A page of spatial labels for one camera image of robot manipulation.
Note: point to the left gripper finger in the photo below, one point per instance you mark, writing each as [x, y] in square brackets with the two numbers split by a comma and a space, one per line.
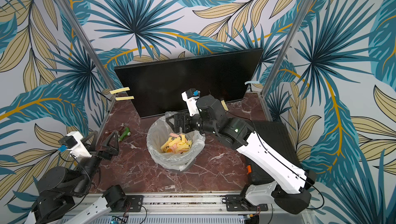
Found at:
[90, 142]
[111, 144]

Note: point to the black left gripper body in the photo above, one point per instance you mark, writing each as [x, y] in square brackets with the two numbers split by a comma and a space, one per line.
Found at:
[105, 155]

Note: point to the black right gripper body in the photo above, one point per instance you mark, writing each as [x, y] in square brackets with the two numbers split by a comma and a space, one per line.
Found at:
[183, 123]

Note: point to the yellow sticky note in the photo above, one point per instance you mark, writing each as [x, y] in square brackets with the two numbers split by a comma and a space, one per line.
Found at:
[224, 105]
[124, 98]
[124, 89]

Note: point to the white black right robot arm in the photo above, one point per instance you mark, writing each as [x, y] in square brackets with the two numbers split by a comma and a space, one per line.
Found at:
[290, 185]

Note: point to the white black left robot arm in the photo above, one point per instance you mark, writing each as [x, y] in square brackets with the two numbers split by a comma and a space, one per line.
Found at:
[60, 185]

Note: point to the pile of discarded sticky notes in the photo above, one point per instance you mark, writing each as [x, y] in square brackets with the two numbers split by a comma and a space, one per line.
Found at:
[176, 144]

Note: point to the black computer monitor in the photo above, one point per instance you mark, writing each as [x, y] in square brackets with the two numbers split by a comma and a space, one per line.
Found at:
[157, 87]

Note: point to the green toy car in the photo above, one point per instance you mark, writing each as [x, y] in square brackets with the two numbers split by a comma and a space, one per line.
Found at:
[126, 132]

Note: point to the clear plastic bin liner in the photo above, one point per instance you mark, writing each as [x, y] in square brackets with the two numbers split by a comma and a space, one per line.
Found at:
[159, 133]

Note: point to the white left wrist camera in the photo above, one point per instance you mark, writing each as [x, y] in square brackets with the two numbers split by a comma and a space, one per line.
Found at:
[73, 143]

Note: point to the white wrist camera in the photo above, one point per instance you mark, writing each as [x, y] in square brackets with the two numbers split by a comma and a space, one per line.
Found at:
[191, 97]
[73, 143]

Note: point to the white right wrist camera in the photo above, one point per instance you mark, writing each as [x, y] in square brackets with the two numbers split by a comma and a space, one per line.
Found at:
[191, 97]

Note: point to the aluminium frame post left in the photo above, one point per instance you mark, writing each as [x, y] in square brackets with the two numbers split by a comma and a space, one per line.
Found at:
[83, 38]

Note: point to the aluminium frame post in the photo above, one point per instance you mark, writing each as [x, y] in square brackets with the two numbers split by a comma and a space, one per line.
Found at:
[300, 15]
[83, 38]

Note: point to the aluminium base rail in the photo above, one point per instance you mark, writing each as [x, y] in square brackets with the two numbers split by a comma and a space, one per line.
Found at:
[201, 208]

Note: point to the aluminium frame post right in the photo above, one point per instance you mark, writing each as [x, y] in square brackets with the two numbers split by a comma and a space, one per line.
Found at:
[300, 15]

